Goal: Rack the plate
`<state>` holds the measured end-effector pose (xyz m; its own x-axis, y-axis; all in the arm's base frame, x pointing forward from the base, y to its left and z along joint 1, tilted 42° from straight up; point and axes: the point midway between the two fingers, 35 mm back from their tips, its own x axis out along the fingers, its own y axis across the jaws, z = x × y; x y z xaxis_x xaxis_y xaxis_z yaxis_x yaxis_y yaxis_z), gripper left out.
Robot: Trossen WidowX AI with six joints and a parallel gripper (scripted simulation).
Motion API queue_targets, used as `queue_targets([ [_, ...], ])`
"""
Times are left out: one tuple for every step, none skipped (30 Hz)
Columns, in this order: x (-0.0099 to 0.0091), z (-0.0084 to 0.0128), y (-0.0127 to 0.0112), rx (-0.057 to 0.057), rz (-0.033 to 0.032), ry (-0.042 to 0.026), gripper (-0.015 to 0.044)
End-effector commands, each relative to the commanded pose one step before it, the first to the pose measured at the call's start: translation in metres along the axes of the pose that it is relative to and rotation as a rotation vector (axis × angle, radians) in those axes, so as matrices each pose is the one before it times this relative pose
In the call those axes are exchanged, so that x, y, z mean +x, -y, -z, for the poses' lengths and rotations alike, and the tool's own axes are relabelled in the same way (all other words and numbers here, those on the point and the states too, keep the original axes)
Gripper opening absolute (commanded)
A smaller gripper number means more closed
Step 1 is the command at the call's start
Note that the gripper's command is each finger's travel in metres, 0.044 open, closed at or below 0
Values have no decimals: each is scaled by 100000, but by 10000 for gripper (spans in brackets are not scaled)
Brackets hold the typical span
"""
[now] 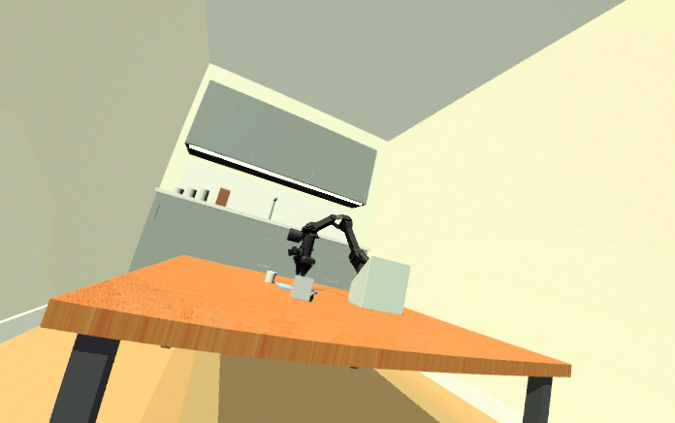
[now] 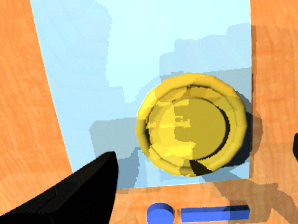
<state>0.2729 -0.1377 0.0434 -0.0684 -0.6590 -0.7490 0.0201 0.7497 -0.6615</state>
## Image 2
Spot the light blue flat mat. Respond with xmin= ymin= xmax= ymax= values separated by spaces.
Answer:
xmin=31 ymin=0 xmax=251 ymax=189

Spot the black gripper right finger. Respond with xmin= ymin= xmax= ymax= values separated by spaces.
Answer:
xmin=293 ymin=132 xmax=298 ymax=161

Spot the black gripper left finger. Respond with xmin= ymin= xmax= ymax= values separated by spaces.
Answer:
xmin=0 ymin=152 xmax=120 ymax=224

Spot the dark olive round plate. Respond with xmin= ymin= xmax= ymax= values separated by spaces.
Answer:
xmin=136 ymin=73 xmax=247 ymax=177

